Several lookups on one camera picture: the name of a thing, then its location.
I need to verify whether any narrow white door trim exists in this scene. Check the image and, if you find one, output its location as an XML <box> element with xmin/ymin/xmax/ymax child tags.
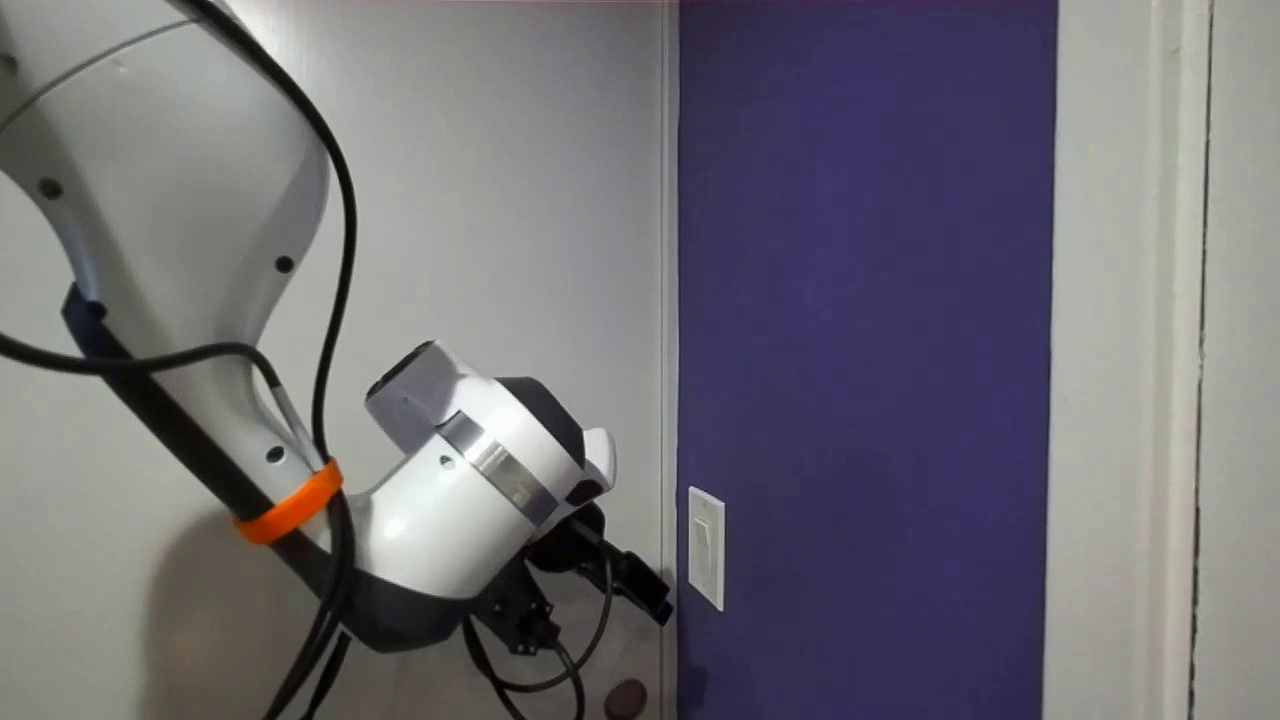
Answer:
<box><xmin>657</xmin><ymin>0</ymin><xmax>683</xmax><ymax>720</ymax></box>

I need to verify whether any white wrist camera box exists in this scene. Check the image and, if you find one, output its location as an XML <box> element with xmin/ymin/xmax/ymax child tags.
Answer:
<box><xmin>575</xmin><ymin>423</ymin><xmax>620</xmax><ymax>493</ymax></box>

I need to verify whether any plain white door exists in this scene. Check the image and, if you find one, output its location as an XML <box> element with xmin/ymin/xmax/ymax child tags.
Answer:
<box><xmin>1193</xmin><ymin>0</ymin><xmax>1280</xmax><ymax>720</ymax></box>

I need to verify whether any thin black camera cable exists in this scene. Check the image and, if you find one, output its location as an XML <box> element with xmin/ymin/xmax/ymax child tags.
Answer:
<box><xmin>456</xmin><ymin>532</ymin><xmax>620</xmax><ymax>720</ymax></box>

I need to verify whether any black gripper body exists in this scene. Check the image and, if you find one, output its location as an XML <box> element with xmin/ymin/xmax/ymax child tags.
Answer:
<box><xmin>475</xmin><ymin>501</ymin><xmax>633</xmax><ymax>661</ymax></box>

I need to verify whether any dark cable guide bracket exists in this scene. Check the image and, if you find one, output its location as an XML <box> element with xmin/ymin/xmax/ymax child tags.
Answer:
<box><xmin>54</xmin><ymin>280</ymin><xmax>471</xmax><ymax>657</ymax></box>

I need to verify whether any orange cable strap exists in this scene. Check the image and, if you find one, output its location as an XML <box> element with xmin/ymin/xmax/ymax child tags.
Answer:
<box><xmin>233</xmin><ymin>456</ymin><xmax>347</xmax><ymax>549</ymax></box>

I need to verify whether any white door with knob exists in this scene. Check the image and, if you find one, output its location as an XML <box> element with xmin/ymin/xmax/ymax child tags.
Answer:
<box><xmin>0</xmin><ymin>0</ymin><xmax>669</xmax><ymax>720</ymax></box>

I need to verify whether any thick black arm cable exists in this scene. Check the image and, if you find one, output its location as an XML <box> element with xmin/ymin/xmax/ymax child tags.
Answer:
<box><xmin>171</xmin><ymin>0</ymin><xmax>369</xmax><ymax>720</ymax></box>

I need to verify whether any wide white door frame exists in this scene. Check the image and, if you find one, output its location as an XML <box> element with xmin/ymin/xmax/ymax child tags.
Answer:
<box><xmin>1039</xmin><ymin>0</ymin><xmax>1216</xmax><ymax>720</ymax></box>

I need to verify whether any white light switch plate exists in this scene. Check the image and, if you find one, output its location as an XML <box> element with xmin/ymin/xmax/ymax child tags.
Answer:
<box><xmin>683</xmin><ymin>484</ymin><xmax>730</xmax><ymax>616</ymax></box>

